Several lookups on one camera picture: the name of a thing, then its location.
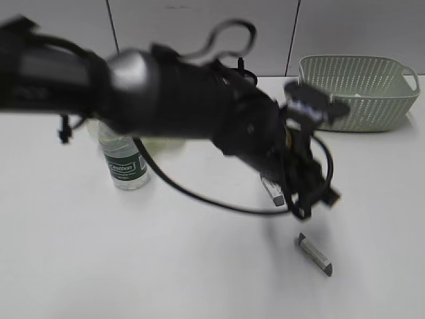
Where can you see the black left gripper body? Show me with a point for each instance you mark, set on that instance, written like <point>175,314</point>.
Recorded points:
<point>306,164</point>

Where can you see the white grey eraser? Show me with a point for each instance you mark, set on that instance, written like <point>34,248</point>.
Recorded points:
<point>274,191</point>
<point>315,254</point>

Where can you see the clear water bottle green label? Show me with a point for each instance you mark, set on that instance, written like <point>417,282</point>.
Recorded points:
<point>127,167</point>

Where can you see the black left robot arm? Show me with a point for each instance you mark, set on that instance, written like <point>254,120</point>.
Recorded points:
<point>161,93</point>

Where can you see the black mesh pen holder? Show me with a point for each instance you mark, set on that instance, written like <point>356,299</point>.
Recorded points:
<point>250,77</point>

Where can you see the light green plastic basket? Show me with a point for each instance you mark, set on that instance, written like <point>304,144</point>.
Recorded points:
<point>387,87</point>

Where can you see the frosted green wavy plate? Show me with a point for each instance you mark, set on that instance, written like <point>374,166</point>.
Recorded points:
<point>166,144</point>

